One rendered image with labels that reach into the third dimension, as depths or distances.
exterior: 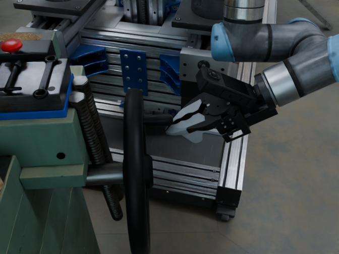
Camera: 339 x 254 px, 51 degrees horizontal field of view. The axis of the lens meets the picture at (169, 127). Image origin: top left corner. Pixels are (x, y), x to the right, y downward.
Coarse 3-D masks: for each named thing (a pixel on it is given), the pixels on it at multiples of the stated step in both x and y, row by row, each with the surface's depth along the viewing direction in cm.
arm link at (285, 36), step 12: (276, 24) 69; (288, 24) 69; (300, 24) 69; (312, 24) 69; (276, 36) 67; (288, 36) 67; (300, 36) 66; (324, 36) 65; (276, 48) 67; (288, 48) 67; (276, 60) 69
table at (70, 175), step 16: (16, 32) 78; (32, 32) 78; (48, 32) 78; (0, 160) 51; (16, 160) 52; (0, 176) 49; (16, 176) 52; (32, 176) 53; (48, 176) 53; (64, 176) 53; (80, 176) 53; (0, 192) 47; (16, 192) 51; (0, 208) 46; (16, 208) 51; (0, 224) 46; (0, 240) 45
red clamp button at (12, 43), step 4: (8, 40) 51; (12, 40) 51; (16, 40) 51; (20, 40) 52; (4, 44) 50; (8, 44) 50; (12, 44) 50; (16, 44) 50; (20, 44) 51; (4, 48) 50; (8, 48) 50; (12, 48) 50; (16, 48) 50
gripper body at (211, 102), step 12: (264, 84) 62; (264, 96) 62; (216, 108) 65; (228, 108) 63; (240, 108) 66; (252, 108) 67; (264, 108) 66; (228, 120) 67; (240, 120) 65; (252, 120) 68; (228, 132) 69
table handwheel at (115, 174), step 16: (128, 96) 54; (128, 112) 51; (128, 128) 49; (144, 128) 71; (128, 144) 48; (144, 144) 72; (128, 160) 47; (144, 160) 59; (96, 176) 59; (112, 176) 59; (128, 176) 47; (144, 176) 48; (128, 192) 47; (144, 192) 47; (128, 208) 47; (144, 208) 48; (128, 224) 48; (144, 224) 48; (144, 240) 50
